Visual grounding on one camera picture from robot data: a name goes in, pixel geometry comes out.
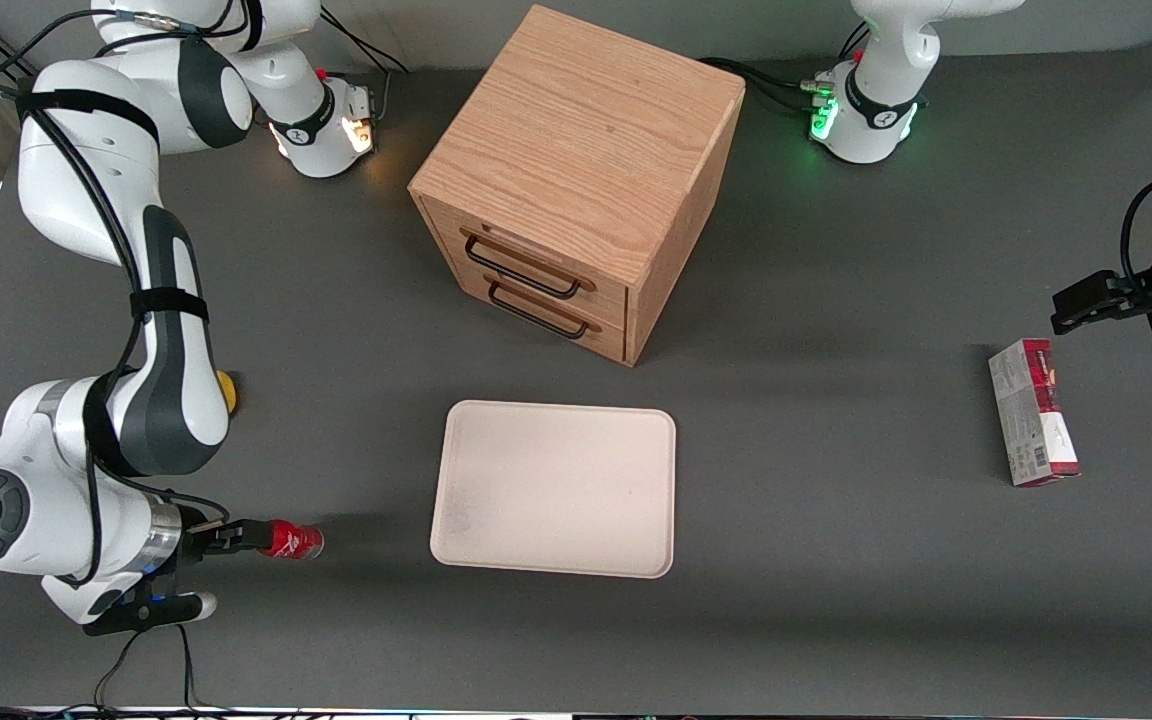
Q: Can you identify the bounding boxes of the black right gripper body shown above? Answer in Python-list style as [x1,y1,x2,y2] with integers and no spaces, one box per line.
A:
[176,514,239,567]

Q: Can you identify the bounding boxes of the red coke bottle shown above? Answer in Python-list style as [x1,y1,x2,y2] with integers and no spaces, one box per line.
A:
[258,519,324,561]

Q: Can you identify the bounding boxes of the beige rectangular plastic tray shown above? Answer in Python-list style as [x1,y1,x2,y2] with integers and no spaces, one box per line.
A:
[430,400,677,580]

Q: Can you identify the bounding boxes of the grey and red carton box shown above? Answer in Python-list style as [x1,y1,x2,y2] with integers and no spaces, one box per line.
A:
[988,338,1082,488]

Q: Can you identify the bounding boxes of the oak wooden drawer cabinet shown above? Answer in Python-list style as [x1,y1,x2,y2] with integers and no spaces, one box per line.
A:
[408,4,747,368]

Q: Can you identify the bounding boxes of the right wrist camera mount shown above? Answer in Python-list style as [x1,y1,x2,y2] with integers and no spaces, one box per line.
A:
[84,585,219,638]

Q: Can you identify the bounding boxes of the thin black looped cable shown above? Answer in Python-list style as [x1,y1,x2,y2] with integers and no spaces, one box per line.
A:
[94,628,200,713]

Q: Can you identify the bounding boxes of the short black drawer handle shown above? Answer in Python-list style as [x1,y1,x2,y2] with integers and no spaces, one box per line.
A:
[487,281,590,341]

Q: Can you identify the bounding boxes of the long black drawer handle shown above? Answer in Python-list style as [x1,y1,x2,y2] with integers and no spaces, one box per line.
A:
[463,232,583,301]

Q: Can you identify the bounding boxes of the black left base cables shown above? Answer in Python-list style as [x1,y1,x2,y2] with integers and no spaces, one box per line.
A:
[701,20,872,113]

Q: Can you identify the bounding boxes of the black base cables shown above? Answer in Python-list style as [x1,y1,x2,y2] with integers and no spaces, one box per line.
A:
[701,20,872,113]
[316,8,413,126]

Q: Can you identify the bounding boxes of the black right base cables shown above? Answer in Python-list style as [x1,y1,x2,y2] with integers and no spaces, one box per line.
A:
[316,8,413,126]

